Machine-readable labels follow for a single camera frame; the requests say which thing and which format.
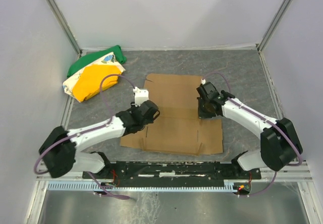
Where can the aluminium corner post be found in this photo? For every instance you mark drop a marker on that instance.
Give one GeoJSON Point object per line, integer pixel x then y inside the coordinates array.
{"type": "Point", "coordinates": [274, 24]}
{"type": "Point", "coordinates": [64, 25]}

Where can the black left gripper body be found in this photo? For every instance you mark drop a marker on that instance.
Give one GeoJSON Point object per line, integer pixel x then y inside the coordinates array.
{"type": "Point", "coordinates": [153, 112]}

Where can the light blue cable duct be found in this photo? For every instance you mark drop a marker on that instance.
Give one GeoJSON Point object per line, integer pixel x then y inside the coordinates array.
{"type": "Point", "coordinates": [92, 186]}

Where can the right aluminium corner post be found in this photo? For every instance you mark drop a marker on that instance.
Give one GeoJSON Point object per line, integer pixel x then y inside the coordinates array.
{"type": "Point", "coordinates": [274, 24]}

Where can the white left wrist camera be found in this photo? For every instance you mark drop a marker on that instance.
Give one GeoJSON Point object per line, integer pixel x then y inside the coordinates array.
{"type": "Point", "coordinates": [140, 96]}

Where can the metal front shelf sheet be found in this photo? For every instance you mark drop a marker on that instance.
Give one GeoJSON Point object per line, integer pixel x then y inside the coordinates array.
{"type": "Point", "coordinates": [280, 204]}

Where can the aluminium front rail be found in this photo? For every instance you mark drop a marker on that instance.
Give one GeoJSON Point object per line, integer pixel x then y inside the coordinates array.
{"type": "Point", "coordinates": [220, 171]}

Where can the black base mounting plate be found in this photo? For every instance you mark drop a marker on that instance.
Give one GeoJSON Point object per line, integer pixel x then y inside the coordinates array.
{"type": "Point", "coordinates": [167, 182]}

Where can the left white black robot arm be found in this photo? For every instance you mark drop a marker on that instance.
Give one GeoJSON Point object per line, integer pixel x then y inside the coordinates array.
{"type": "Point", "coordinates": [63, 150]}

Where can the left aluminium corner post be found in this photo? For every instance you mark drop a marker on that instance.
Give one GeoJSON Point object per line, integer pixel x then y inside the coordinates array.
{"type": "Point", "coordinates": [64, 25]}

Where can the white patterned cloth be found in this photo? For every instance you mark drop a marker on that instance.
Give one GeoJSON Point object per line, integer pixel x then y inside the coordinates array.
{"type": "Point", "coordinates": [107, 82]}

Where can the green cloth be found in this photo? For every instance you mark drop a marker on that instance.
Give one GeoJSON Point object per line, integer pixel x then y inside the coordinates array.
{"type": "Point", "coordinates": [89, 58]}

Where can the yellow cloth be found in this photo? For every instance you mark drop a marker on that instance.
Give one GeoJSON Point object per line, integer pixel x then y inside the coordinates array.
{"type": "Point", "coordinates": [88, 84]}

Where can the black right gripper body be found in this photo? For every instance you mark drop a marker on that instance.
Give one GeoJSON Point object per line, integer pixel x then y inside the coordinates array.
{"type": "Point", "coordinates": [205, 112]}

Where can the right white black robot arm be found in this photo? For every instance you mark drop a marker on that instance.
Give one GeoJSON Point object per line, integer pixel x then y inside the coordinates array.
{"type": "Point", "coordinates": [279, 142]}

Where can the brown cardboard box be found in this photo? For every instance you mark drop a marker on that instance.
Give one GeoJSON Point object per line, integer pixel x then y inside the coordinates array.
{"type": "Point", "coordinates": [178, 129]}

